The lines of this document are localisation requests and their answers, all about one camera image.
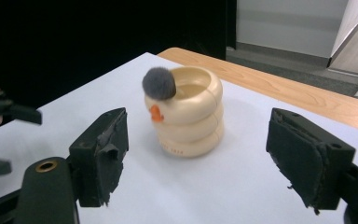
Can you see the white table sheet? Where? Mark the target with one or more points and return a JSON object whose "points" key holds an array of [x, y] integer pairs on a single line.
{"points": [[174, 180]]}

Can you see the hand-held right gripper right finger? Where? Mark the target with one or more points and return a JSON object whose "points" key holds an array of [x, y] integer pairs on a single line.
{"points": [[304, 158]]}

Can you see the dark curtain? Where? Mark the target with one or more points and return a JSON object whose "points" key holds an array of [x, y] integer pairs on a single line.
{"points": [[90, 31]]}

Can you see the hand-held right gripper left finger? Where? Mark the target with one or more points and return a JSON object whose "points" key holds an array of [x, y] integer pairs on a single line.
{"points": [[101, 155]]}

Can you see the white cabinet panel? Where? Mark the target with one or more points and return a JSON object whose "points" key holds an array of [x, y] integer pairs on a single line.
{"points": [[292, 25]]}

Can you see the black makeup brush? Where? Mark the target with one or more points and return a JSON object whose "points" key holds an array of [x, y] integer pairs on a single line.
{"points": [[159, 83]]}

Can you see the wooden table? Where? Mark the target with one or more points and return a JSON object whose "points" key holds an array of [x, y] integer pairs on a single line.
{"points": [[279, 88]]}

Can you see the cream ringed cup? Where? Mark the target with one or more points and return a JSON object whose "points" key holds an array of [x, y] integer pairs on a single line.
{"points": [[189, 121]]}

